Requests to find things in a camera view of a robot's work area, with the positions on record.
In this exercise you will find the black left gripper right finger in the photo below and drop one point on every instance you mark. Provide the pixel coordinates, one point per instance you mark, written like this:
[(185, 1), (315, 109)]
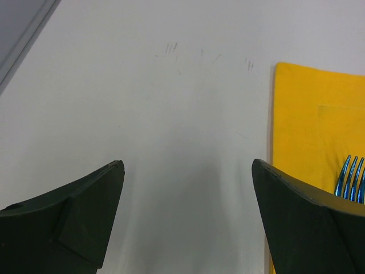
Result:
[(308, 230)]

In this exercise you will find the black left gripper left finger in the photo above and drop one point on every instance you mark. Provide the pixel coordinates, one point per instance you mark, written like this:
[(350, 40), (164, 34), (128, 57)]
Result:
[(66, 230)]

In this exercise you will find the blue metallic fork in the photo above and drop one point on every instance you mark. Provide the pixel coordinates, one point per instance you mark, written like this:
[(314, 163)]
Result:
[(350, 182)]

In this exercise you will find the yellow Pikachu placemat cloth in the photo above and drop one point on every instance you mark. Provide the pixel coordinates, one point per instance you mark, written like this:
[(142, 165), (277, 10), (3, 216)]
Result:
[(318, 124)]

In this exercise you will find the left aluminium frame post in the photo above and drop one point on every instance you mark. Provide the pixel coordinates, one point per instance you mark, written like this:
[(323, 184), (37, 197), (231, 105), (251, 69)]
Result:
[(21, 23)]

